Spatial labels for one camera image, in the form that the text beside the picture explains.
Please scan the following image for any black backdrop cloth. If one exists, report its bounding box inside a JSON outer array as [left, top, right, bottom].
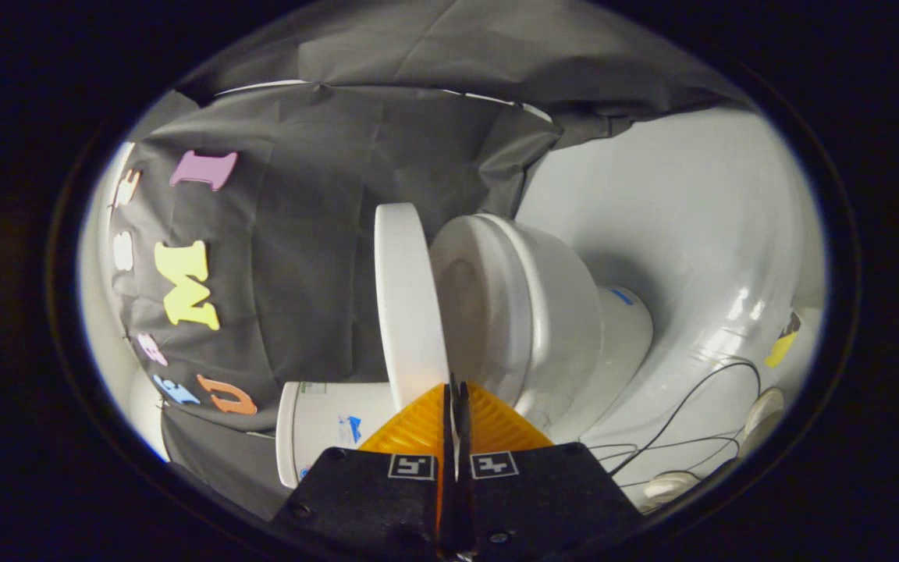
[[108, 0, 748, 521]]

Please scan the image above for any white toilet lid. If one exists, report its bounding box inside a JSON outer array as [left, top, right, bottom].
[[374, 203, 451, 411]]

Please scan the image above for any white round floor object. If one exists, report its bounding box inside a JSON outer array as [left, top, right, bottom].
[[640, 470, 702, 510], [737, 387, 786, 459]]

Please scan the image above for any black cable tangle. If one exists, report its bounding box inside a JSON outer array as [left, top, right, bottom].
[[586, 359, 764, 489]]

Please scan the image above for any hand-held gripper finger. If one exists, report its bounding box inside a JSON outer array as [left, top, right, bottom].
[[453, 381, 645, 560], [270, 382, 450, 560]]

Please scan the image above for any yellow floor tape piece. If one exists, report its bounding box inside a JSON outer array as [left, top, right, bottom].
[[764, 311, 803, 369]]

